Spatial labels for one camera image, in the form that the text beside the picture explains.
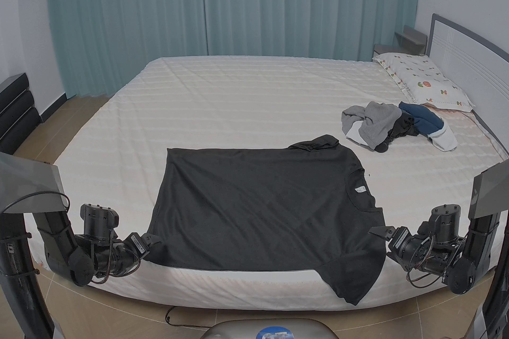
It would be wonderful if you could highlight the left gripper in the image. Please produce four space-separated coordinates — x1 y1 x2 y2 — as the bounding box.
119 234 164 266

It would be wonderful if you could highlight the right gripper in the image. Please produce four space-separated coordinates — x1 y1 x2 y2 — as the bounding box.
368 225 430 271

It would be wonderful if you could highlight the black T-shirt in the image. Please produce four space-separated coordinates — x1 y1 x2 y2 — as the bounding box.
145 134 387 306

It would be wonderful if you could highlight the pile of clothes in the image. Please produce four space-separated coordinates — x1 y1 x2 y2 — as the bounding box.
341 101 459 153

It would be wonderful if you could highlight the bed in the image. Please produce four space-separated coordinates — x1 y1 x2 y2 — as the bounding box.
24 14 509 312

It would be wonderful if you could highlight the pink pillow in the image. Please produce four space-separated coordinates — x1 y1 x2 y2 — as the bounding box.
423 104 474 115

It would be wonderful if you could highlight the white printed pillow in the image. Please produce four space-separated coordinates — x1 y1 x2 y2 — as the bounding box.
372 52 476 113

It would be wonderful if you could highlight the black chest of drawers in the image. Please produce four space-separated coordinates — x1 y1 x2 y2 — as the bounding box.
0 72 40 155

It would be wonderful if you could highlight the grey bedside table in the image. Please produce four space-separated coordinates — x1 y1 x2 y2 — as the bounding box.
374 25 428 60

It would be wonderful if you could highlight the black cable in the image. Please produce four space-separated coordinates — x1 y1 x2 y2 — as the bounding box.
89 262 142 286
165 306 209 330
406 268 442 289
0 191 71 216

